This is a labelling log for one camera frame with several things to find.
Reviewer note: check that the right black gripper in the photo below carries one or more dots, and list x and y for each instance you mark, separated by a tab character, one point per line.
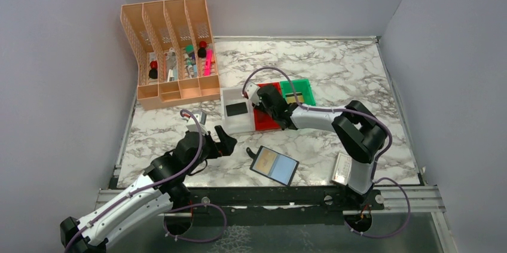
268	97

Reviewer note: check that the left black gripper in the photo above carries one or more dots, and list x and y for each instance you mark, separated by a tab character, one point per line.
213	145

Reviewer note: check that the red plastic bin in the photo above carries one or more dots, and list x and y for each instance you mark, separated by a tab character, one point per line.
262	120

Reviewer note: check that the white plastic bin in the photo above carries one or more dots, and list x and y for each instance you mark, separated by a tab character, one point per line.
240	123

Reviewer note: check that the green plastic bin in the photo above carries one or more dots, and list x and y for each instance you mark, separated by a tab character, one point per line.
302	86

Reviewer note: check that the black leather card holder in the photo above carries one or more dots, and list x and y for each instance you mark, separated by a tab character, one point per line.
284	168

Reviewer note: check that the silver card tin box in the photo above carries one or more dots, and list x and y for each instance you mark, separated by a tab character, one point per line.
341	171

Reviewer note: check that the peach plastic desk organizer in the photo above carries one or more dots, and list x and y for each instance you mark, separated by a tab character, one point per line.
154	27

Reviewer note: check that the gold credit card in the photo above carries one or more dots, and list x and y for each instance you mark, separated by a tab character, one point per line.
293	98

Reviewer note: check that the black credit card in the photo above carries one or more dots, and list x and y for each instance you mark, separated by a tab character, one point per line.
236	109

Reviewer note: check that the gold card in holder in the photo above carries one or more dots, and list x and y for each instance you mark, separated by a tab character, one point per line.
265	161

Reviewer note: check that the pink highlighter pen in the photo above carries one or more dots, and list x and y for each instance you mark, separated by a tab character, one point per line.
208	63

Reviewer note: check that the red black stamp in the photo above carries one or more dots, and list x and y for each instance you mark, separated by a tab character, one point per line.
153	70
202	50

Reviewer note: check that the white stapler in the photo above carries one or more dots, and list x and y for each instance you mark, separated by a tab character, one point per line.
171	65

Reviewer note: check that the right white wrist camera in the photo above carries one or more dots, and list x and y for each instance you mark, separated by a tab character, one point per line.
251	93

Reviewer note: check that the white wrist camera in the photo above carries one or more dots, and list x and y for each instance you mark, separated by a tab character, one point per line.
198	123
251	93

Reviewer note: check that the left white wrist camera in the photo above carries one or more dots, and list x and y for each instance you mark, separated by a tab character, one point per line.
198	123

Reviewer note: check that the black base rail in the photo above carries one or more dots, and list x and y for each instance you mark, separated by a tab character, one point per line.
257	206

